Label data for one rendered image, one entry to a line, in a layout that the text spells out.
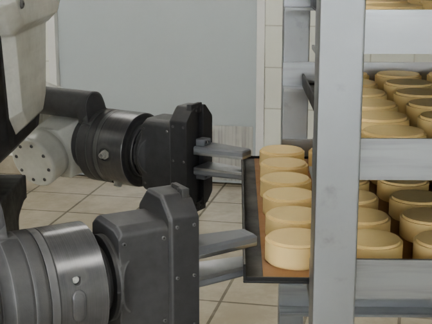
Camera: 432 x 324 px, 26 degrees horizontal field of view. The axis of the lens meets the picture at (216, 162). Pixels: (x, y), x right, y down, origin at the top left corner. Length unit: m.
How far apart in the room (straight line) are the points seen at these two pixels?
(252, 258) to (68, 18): 4.08
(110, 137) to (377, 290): 0.47
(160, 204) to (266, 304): 2.52
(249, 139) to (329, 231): 3.98
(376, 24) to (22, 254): 0.29
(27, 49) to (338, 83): 0.34
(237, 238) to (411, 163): 0.15
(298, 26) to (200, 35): 3.53
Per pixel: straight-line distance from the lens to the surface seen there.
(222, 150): 1.03
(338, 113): 0.63
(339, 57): 0.63
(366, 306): 1.16
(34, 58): 0.89
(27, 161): 1.14
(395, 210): 0.86
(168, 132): 1.05
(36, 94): 0.90
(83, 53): 4.78
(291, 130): 1.09
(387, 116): 0.78
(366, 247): 0.72
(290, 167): 0.96
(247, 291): 3.31
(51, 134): 1.13
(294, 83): 1.08
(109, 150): 1.08
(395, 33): 0.66
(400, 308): 1.16
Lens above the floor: 1.20
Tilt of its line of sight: 13 degrees down
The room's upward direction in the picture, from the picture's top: straight up
